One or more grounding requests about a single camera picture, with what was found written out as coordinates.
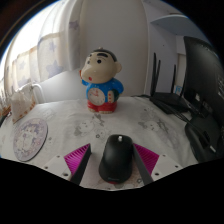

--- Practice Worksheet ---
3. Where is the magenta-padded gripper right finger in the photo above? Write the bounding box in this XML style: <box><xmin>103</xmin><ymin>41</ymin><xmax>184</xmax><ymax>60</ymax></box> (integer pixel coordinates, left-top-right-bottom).
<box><xmin>132</xmin><ymin>142</ymin><xmax>184</xmax><ymax>186</ymax></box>

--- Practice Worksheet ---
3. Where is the large white conch shell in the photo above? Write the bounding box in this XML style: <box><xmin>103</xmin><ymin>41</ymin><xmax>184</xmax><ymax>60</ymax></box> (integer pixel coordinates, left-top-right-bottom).
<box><xmin>9</xmin><ymin>83</ymin><xmax>38</xmax><ymax>124</ymax></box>

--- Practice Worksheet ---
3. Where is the white metal tube rail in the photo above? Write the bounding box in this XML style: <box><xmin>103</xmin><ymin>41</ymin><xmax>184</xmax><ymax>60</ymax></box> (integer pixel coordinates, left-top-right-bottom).
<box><xmin>31</xmin><ymin>83</ymin><xmax>47</xmax><ymax>104</ymax></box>

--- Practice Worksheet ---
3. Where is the black computer monitor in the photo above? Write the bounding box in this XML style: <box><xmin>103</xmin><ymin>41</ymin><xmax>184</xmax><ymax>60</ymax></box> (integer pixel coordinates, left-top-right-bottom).
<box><xmin>182</xmin><ymin>35</ymin><xmax>224</xmax><ymax>134</ymax></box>

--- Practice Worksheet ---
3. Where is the round purple printed mouse pad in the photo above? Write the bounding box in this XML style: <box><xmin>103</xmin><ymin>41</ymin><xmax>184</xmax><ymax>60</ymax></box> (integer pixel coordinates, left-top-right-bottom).
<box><xmin>12</xmin><ymin>117</ymin><xmax>49</xmax><ymax>163</ymax></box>

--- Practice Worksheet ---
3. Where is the white star print curtain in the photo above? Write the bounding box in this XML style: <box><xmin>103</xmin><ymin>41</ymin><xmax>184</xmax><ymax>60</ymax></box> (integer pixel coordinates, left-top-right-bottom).
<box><xmin>0</xmin><ymin>0</ymin><xmax>81</xmax><ymax>98</ymax></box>

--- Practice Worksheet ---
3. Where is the white printed tablecloth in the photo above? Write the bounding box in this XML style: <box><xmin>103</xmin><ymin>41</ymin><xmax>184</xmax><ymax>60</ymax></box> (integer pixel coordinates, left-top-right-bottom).
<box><xmin>0</xmin><ymin>96</ymin><xmax>201</xmax><ymax>191</ymax></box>

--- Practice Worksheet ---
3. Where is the cartoon boy clock figurine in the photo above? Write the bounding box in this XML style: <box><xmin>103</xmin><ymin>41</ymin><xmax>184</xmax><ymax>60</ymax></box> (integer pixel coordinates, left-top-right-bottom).
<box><xmin>78</xmin><ymin>47</ymin><xmax>125</xmax><ymax>115</ymax></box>

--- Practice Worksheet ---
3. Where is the black router with antennas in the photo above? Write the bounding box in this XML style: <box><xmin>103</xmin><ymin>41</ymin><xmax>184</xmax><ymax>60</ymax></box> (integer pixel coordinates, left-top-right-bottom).
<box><xmin>148</xmin><ymin>51</ymin><xmax>191</xmax><ymax>114</ymax></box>

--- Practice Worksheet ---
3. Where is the black computer mouse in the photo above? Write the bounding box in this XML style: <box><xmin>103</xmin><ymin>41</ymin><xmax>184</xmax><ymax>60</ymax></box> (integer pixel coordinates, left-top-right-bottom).
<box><xmin>98</xmin><ymin>134</ymin><xmax>134</xmax><ymax>184</ymax></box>

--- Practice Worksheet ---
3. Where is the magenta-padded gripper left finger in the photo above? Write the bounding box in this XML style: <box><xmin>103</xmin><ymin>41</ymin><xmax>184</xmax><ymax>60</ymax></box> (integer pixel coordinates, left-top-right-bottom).
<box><xmin>43</xmin><ymin>143</ymin><xmax>92</xmax><ymax>186</ymax></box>

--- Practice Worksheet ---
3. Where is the white wall shelf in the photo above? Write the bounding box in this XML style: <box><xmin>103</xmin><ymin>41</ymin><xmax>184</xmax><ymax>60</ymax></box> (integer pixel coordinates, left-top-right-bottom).
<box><xmin>149</xmin><ymin>13</ymin><xmax>208</xmax><ymax>38</ymax></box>

